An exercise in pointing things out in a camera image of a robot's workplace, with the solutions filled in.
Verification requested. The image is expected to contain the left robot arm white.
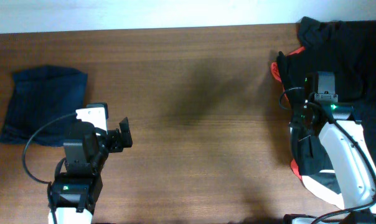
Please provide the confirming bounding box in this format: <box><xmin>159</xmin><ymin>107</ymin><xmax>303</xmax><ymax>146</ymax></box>
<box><xmin>47</xmin><ymin>118</ymin><xmax>133</xmax><ymax>223</ymax></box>

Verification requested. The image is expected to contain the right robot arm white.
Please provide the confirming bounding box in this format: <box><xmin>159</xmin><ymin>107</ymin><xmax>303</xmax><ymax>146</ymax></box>
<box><xmin>283</xmin><ymin>72</ymin><xmax>376</xmax><ymax>223</ymax></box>

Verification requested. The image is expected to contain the black garment white lettering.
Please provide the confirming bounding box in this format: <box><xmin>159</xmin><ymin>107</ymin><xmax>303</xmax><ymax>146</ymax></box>
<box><xmin>290</xmin><ymin>128</ymin><xmax>341</xmax><ymax>194</ymax></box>

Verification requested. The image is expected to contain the red garment in pile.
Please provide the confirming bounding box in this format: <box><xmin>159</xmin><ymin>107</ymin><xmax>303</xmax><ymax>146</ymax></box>
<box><xmin>270</xmin><ymin>47</ymin><xmax>306</xmax><ymax>107</ymax></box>

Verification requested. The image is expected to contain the white garment under pile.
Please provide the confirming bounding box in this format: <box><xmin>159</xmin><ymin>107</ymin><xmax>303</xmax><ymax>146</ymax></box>
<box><xmin>301</xmin><ymin>170</ymin><xmax>344</xmax><ymax>210</ymax></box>

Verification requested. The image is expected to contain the folded navy blue garment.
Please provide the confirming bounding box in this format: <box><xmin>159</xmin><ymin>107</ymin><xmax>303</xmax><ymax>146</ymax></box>
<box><xmin>0</xmin><ymin>65</ymin><xmax>88</xmax><ymax>144</ymax></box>

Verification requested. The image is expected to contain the black t-shirt on pile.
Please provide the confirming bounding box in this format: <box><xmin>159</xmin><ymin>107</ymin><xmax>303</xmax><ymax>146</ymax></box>
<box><xmin>276</xmin><ymin>17</ymin><xmax>376</xmax><ymax>166</ymax></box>

